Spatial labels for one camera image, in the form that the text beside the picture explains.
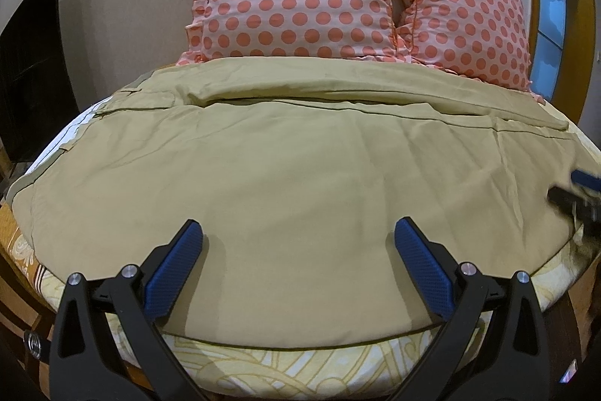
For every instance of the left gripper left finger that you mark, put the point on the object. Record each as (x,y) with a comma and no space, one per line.
(85,363)

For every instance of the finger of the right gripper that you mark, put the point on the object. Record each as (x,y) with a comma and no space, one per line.
(586,180)
(572,204)

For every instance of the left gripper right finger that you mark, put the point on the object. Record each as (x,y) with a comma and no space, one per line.
(492,344)

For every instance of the khaki beige pants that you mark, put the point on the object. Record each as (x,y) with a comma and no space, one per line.
(300,212)

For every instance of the round metal knob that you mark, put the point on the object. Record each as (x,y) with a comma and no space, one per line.
(37,346)

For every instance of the yellow patterned bed sheet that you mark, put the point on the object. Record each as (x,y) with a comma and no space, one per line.
(291,367)

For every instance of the right polka dot pillow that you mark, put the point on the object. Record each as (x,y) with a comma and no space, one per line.
(481,39)

